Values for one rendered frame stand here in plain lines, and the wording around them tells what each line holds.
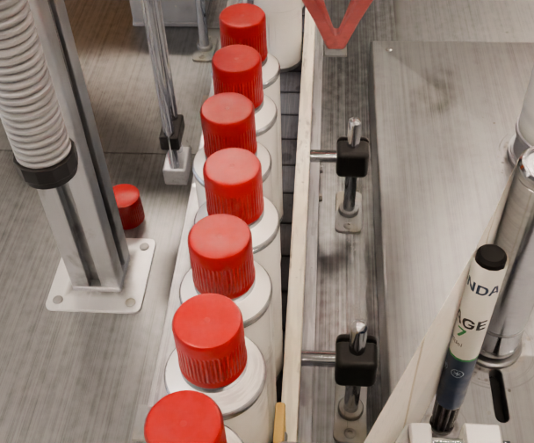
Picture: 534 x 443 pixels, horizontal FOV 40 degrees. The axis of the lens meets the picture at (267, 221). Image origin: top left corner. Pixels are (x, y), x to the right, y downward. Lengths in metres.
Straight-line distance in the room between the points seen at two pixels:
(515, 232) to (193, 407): 0.24
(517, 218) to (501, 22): 0.59
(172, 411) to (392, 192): 0.42
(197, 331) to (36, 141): 0.14
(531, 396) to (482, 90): 0.36
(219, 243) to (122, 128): 0.50
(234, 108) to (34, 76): 0.12
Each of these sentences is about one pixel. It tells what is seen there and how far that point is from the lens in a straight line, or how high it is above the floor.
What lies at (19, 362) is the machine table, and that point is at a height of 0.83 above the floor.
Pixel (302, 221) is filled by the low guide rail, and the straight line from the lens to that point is 0.61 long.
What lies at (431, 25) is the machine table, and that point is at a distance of 1.01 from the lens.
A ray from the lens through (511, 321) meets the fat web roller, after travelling 0.54.
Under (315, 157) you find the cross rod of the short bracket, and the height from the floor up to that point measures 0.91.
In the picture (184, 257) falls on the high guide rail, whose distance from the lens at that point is 0.53.
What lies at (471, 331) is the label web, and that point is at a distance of 0.44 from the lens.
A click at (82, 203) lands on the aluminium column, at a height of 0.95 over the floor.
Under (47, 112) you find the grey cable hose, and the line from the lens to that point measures 0.40.
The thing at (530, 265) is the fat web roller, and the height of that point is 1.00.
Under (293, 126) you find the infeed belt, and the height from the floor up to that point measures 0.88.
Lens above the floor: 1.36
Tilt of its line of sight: 47 degrees down
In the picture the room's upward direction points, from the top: 3 degrees counter-clockwise
